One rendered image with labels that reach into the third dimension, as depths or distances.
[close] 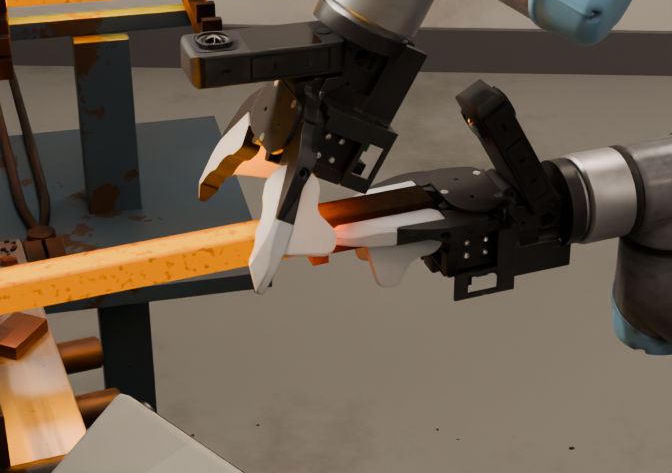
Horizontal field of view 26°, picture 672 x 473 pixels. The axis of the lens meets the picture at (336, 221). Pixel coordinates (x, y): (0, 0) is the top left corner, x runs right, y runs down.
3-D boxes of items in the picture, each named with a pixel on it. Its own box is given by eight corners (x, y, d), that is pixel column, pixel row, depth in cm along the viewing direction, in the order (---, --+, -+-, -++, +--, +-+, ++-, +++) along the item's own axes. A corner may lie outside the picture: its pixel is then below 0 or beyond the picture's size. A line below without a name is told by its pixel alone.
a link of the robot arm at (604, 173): (641, 171, 115) (590, 128, 122) (589, 181, 114) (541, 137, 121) (632, 252, 119) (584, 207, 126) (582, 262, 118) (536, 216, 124)
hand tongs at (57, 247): (-18, 70, 202) (-19, 62, 202) (13, 66, 203) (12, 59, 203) (33, 290, 152) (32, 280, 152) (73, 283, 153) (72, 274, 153)
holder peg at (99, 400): (118, 408, 116) (116, 380, 115) (126, 427, 114) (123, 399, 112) (68, 418, 115) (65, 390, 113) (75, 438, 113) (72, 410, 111)
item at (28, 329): (17, 361, 112) (15, 348, 111) (-16, 352, 113) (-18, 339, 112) (49, 330, 115) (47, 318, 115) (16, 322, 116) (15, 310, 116)
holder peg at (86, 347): (98, 356, 122) (95, 329, 121) (105, 373, 120) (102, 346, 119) (50, 365, 121) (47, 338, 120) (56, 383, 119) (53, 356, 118)
